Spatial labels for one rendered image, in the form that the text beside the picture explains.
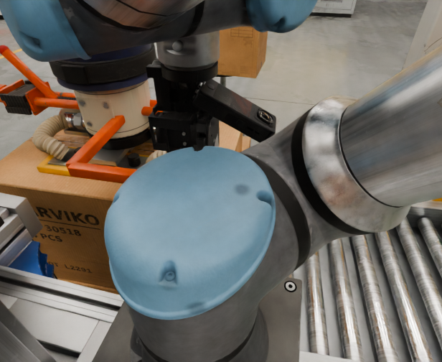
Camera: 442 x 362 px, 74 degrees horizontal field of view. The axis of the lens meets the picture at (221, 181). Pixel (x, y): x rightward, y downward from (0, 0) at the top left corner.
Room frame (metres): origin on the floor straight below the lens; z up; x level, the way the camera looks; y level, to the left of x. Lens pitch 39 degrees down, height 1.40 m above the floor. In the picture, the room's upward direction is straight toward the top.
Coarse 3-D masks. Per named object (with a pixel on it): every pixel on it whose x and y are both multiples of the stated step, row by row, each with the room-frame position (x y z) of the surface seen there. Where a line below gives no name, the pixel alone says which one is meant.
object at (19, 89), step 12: (12, 84) 0.75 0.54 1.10; (24, 84) 0.78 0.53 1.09; (48, 84) 0.77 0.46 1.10; (0, 96) 0.70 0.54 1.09; (12, 96) 0.69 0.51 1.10; (24, 96) 0.69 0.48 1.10; (36, 96) 0.71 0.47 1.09; (12, 108) 0.69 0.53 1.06; (24, 108) 0.68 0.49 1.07; (36, 108) 0.70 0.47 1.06
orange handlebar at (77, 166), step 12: (0, 84) 0.79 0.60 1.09; (72, 96) 0.72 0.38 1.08; (72, 108) 0.68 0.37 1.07; (144, 108) 0.64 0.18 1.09; (120, 120) 0.59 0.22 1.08; (108, 132) 0.54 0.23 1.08; (96, 144) 0.49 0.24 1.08; (72, 156) 0.45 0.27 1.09; (84, 156) 0.45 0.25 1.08; (72, 168) 0.41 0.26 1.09; (84, 168) 0.41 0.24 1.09; (96, 168) 0.41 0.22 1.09; (108, 168) 0.41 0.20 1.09; (120, 168) 0.41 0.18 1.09; (108, 180) 0.40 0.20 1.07; (120, 180) 0.39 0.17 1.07
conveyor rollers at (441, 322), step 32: (384, 256) 0.63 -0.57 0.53; (416, 256) 0.62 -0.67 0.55; (320, 288) 0.50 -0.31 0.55; (320, 320) 0.40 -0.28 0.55; (352, 320) 0.40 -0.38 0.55; (384, 320) 0.40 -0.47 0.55; (416, 320) 0.40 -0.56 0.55; (320, 352) 0.32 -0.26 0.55; (352, 352) 0.32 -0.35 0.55; (384, 352) 0.32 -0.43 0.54; (416, 352) 0.32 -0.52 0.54
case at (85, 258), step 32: (224, 128) 0.80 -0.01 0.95; (0, 160) 0.63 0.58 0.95; (32, 160) 0.63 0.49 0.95; (32, 192) 0.52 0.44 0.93; (64, 192) 0.50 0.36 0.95; (96, 192) 0.50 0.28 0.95; (64, 224) 0.51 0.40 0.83; (96, 224) 0.49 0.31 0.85; (64, 256) 0.52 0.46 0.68; (96, 256) 0.50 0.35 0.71
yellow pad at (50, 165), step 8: (72, 152) 0.63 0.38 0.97; (48, 160) 0.61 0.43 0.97; (56, 160) 0.60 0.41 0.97; (64, 160) 0.60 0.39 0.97; (128, 160) 0.57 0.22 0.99; (136, 160) 0.57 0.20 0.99; (144, 160) 0.60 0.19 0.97; (40, 168) 0.58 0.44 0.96; (48, 168) 0.57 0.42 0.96; (56, 168) 0.57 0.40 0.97; (64, 168) 0.57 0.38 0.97; (136, 168) 0.56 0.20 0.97
